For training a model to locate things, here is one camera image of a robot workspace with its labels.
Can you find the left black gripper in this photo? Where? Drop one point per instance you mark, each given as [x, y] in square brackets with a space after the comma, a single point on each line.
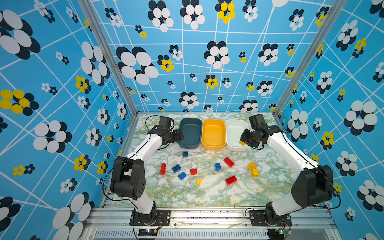
[176, 138]

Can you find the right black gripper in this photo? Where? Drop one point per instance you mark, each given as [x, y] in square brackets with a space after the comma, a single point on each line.
[243, 138]

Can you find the white plastic bin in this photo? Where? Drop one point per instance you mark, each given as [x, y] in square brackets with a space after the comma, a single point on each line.
[234, 130]

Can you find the dark teal plastic bin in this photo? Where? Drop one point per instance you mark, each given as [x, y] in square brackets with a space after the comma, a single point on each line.
[192, 132]

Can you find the orange yellow lego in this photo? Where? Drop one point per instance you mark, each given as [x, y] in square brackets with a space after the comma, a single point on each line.
[251, 166]

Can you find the dark blue lego brick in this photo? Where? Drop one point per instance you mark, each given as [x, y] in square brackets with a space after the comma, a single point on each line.
[176, 168]

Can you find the long red lego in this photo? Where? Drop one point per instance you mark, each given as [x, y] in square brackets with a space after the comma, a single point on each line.
[229, 162]
[163, 169]
[231, 180]

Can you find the yellow plastic bin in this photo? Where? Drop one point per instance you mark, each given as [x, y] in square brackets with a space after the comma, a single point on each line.
[214, 134]

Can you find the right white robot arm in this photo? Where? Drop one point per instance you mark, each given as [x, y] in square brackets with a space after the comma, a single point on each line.
[313, 184]

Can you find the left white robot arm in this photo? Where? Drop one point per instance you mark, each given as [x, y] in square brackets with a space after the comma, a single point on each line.
[128, 179]

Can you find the light blue lego brick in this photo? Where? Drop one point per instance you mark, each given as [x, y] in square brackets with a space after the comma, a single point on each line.
[182, 176]

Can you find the small red lego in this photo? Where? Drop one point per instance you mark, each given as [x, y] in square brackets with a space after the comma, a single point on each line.
[193, 172]

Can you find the blue lego centre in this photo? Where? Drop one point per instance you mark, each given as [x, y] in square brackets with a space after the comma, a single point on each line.
[217, 167]

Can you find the right circuit board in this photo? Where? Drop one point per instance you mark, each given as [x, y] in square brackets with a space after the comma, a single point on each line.
[278, 234]

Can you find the circuit board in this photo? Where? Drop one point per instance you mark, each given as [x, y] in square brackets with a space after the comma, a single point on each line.
[148, 232]
[278, 234]

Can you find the left circuit board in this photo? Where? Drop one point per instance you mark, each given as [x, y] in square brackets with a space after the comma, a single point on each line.
[148, 232]

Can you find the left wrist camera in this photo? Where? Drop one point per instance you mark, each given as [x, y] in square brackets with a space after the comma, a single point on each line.
[166, 123]

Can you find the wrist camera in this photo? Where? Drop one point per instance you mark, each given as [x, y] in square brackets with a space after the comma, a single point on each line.
[166, 123]
[257, 122]

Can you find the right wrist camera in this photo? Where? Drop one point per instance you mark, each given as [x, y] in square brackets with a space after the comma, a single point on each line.
[257, 122]

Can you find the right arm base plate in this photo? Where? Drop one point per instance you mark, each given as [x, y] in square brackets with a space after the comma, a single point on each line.
[261, 218]

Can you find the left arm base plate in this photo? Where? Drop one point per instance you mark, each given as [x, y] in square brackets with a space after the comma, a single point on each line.
[158, 218]

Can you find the aluminium front rail frame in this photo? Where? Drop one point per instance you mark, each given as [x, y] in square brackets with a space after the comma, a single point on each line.
[229, 223]

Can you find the aluminium corner post right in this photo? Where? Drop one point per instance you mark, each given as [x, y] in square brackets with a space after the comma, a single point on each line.
[334, 13]

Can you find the aluminium corner post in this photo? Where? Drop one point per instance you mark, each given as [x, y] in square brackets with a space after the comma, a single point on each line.
[90, 14]
[334, 13]

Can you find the aluminium corner post left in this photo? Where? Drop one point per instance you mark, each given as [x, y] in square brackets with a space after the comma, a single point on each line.
[90, 14]

